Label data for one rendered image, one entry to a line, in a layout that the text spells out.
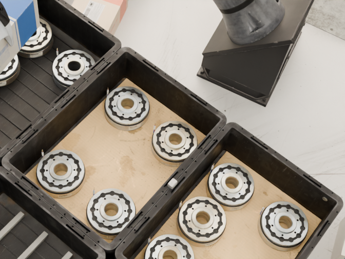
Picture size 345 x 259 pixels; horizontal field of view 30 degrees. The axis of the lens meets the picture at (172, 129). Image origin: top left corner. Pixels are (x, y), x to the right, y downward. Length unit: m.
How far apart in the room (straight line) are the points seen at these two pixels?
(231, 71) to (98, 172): 0.46
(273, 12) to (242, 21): 0.08
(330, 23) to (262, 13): 1.38
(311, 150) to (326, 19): 1.30
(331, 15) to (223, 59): 1.35
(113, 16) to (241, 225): 0.67
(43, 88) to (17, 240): 0.37
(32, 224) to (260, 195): 0.50
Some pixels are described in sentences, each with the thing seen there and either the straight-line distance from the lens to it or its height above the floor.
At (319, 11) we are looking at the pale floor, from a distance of 2.93.
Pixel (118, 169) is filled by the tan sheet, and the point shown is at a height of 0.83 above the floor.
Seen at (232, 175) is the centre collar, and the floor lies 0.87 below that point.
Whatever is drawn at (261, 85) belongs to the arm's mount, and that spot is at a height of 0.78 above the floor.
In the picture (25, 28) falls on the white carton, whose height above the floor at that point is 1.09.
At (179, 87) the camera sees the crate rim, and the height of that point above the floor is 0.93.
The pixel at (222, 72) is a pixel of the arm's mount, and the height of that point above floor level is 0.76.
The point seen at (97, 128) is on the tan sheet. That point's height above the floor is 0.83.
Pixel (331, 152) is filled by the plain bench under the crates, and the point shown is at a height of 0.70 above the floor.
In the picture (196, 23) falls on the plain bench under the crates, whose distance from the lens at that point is 1.84.
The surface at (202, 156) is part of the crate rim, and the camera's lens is 1.35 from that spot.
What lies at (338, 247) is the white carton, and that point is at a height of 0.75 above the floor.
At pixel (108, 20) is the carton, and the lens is 1.73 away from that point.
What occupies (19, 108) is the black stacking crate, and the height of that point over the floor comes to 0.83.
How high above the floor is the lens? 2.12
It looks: 60 degrees down
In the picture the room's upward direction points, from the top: 12 degrees clockwise
